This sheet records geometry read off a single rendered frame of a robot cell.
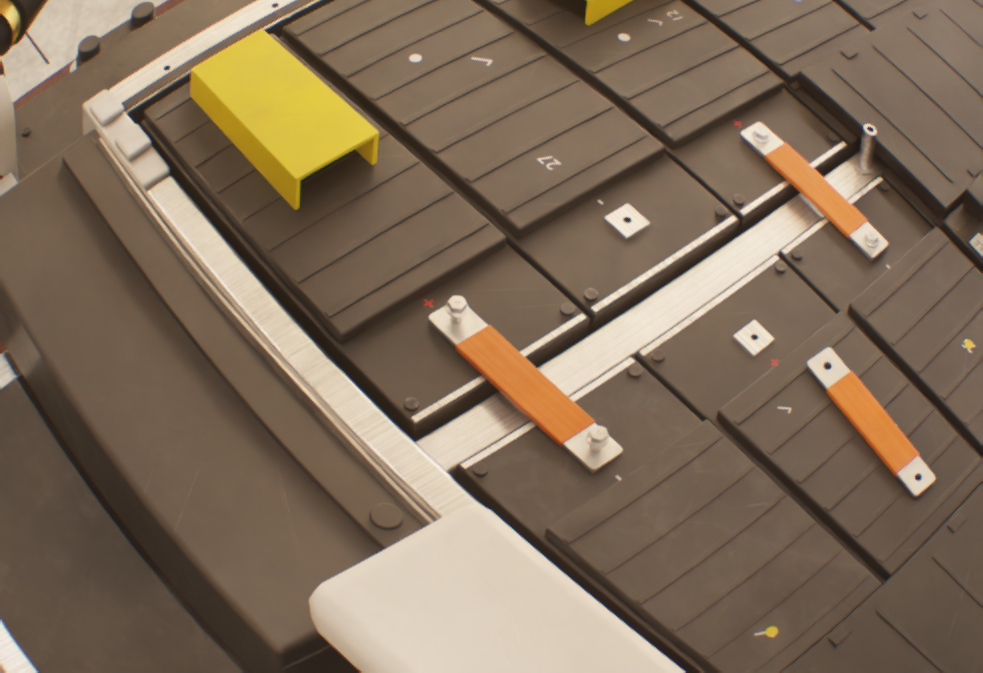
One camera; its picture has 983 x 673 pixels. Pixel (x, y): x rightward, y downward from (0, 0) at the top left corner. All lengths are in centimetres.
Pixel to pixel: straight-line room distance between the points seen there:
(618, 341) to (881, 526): 26
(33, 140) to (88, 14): 155
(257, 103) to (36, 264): 27
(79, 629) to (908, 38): 92
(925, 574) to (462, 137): 50
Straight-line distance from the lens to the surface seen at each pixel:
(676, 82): 145
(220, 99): 137
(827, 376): 127
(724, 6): 154
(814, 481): 122
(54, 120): 163
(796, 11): 156
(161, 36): 169
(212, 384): 111
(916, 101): 151
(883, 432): 125
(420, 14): 149
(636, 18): 150
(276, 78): 138
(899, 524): 121
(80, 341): 114
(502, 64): 144
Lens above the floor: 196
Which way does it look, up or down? 48 degrees down
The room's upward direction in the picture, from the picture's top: 6 degrees clockwise
